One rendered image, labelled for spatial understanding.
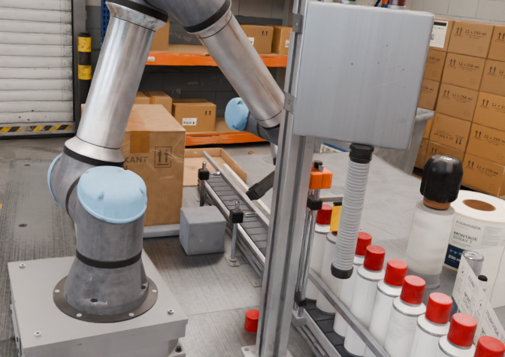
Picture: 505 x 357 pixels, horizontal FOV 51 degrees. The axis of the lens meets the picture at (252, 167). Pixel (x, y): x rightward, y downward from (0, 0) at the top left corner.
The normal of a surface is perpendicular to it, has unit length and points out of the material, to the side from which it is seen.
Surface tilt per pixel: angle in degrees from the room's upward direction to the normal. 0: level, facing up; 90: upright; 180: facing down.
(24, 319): 3
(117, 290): 73
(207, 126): 91
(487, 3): 90
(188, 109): 90
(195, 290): 0
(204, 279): 0
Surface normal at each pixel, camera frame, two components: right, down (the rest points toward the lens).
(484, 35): -0.83, 0.10
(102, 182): 0.22, -0.89
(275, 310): 0.35, 0.33
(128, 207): 0.67, 0.28
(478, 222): -0.41, 0.25
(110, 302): 0.32, 0.04
